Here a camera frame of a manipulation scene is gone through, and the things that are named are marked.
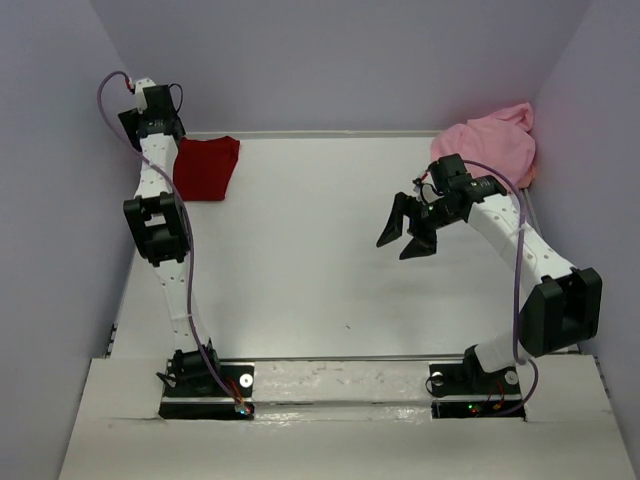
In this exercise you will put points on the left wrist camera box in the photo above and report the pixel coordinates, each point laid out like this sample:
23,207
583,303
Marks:
138,88

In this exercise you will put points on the red t shirt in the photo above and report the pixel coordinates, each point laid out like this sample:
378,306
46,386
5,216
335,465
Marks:
203,168

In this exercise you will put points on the metal rail at front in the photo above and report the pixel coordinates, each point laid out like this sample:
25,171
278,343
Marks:
408,357

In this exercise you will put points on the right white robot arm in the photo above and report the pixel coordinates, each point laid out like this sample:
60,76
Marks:
555,303

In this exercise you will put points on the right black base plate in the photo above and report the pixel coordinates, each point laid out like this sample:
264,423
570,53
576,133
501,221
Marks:
457,394

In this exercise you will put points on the pink t shirt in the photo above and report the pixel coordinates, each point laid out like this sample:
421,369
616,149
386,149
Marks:
501,140

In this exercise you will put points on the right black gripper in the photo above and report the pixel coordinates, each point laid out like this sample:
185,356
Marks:
394,227

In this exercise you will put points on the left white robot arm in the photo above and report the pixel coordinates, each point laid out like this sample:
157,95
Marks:
158,223

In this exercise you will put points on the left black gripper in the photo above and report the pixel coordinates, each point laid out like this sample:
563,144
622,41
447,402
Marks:
131,121

